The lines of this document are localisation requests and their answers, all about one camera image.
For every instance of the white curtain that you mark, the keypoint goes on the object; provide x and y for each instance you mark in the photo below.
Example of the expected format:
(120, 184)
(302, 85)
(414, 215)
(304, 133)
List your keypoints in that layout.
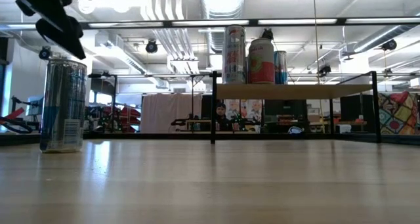
(164, 112)

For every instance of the small white background object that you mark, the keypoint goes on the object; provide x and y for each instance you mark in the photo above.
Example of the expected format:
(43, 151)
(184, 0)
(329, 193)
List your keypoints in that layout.
(295, 129)

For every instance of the white slim Celsius can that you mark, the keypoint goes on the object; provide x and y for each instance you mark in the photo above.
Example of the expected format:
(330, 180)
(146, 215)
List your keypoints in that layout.
(233, 54)

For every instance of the black-framed wooden shelf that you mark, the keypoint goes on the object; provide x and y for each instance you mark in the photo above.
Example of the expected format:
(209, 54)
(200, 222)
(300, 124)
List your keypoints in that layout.
(311, 91)

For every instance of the black ceiling spot lamp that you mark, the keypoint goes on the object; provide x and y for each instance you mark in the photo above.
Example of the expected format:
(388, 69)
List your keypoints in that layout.
(267, 34)
(389, 45)
(325, 69)
(151, 46)
(45, 52)

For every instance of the slanted silver ventilation duct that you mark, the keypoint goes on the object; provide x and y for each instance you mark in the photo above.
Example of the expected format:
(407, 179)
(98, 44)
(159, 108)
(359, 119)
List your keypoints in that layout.
(377, 41)

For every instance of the red white Spindrift can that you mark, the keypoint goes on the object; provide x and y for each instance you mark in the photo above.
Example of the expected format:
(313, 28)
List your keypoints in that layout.
(261, 63)

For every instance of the ribbed silver ventilation duct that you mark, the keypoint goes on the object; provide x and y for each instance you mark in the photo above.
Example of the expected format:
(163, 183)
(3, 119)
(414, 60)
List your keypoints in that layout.
(215, 40)

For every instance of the tall silver blue can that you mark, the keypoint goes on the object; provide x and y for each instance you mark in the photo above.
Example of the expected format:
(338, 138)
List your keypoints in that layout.
(63, 105)

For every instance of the black background monitor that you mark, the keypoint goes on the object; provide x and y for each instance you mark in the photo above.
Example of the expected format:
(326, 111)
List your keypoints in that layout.
(282, 109)

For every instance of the background computer monitor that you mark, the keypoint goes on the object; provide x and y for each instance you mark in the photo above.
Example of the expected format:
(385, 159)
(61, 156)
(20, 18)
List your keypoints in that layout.
(34, 105)

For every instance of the blue Red Bull can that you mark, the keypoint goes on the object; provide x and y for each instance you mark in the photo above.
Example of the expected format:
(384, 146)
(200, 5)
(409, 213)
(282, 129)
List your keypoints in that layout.
(281, 68)

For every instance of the colourful patchwork cloth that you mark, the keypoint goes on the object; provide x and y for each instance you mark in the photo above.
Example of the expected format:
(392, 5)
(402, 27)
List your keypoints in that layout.
(398, 114)

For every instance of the person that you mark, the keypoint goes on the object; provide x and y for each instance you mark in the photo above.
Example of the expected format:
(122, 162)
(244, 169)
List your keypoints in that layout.
(222, 119)

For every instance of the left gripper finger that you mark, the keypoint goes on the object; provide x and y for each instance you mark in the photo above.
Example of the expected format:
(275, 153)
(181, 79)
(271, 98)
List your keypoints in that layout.
(64, 33)
(39, 2)

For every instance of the black background cabinet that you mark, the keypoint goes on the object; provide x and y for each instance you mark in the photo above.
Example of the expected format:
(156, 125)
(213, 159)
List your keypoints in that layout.
(352, 107)

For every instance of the black bar with light strips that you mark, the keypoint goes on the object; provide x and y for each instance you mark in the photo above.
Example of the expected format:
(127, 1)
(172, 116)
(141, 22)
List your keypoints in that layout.
(341, 20)

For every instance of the black background rig frame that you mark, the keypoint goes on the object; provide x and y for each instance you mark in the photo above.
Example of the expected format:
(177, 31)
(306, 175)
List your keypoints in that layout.
(177, 75)

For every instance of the background wooden table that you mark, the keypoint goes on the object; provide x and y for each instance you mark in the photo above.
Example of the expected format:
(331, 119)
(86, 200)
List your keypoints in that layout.
(200, 121)

